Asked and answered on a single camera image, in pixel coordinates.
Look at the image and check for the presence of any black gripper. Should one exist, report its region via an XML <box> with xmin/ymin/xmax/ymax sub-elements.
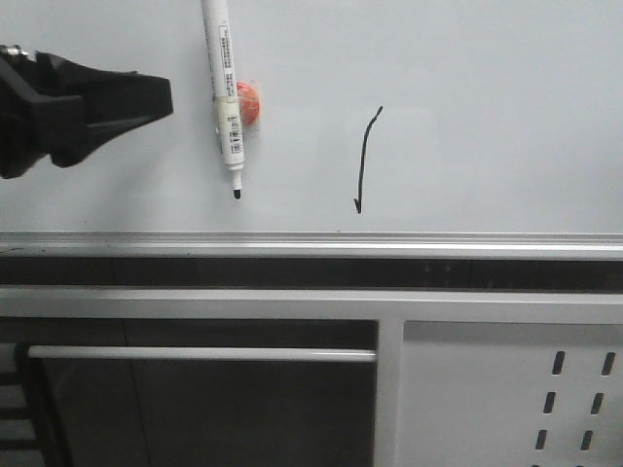
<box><xmin>1</xmin><ymin>45</ymin><xmax>173</xmax><ymax>179</ymax></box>

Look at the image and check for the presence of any white marker with black tip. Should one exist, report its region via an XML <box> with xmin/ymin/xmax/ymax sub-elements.
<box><xmin>201</xmin><ymin>0</ymin><xmax>245</xmax><ymax>200</ymax></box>

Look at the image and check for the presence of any red round magnet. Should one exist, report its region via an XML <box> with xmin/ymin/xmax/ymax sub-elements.
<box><xmin>237</xmin><ymin>82</ymin><xmax>262</xmax><ymax>130</ymax></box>

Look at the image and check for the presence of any white horizontal rod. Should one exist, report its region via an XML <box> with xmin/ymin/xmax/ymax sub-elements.
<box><xmin>27</xmin><ymin>345</ymin><xmax>377</xmax><ymax>363</ymax></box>

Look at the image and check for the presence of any white perforated pegboard panel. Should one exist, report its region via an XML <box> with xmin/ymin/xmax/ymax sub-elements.
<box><xmin>396</xmin><ymin>322</ymin><xmax>622</xmax><ymax>466</ymax></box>

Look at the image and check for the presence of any white whiteboard with aluminium frame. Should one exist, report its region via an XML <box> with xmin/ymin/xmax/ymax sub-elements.
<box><xmin>1</xmin><ymin>1</ymin><xmax>622</xmax><ymax>260</ymax></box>

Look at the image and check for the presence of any white metal stand frame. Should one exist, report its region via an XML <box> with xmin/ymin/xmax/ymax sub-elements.
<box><xmin>1</xmin><ymin>286</ymin><xmax>622</xmax><ymax>466</ymax></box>

